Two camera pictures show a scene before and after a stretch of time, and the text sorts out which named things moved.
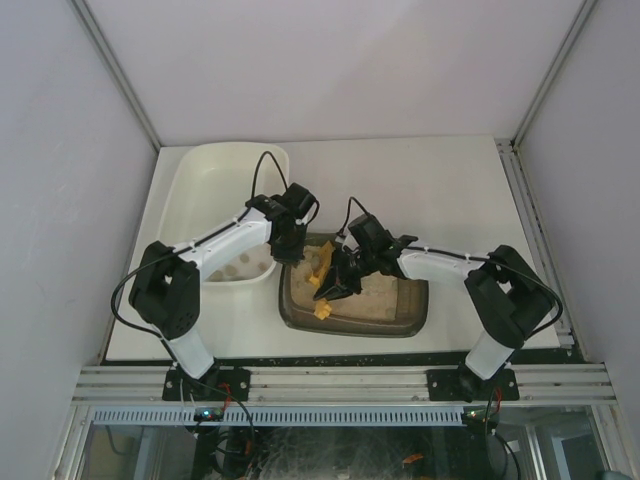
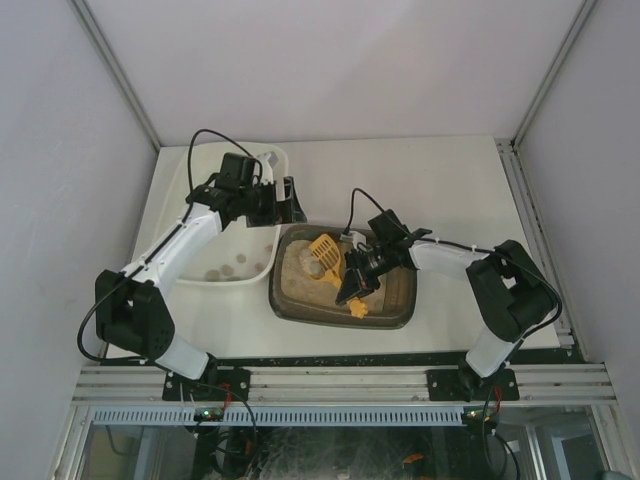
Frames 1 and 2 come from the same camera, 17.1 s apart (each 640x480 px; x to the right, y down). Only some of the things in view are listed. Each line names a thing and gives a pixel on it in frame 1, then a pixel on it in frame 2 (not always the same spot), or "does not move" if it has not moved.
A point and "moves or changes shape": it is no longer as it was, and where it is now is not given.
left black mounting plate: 222,384 does not move
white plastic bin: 205,184 does not move
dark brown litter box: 385,307 moves or changes shape
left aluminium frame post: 117,70 does not move
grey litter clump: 217,276 does not move
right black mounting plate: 464,386 does not move
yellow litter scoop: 322,309 → 326,251
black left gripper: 289,248 → 278,201
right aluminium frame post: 566,44 does not move
